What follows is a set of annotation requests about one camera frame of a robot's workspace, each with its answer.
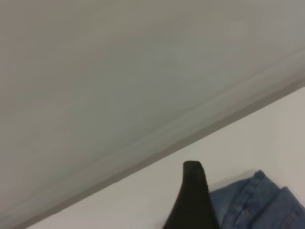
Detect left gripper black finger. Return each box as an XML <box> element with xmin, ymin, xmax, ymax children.
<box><xmin>163</xmin><ymin>160</ymin><xmax>221</xmax><ymax>229</ymax></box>

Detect blue denim pants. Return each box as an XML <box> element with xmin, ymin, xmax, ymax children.
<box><xmin>210</xmin><ymin>169</ymin><xmax>305</xmax><ymax>229</ymax></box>

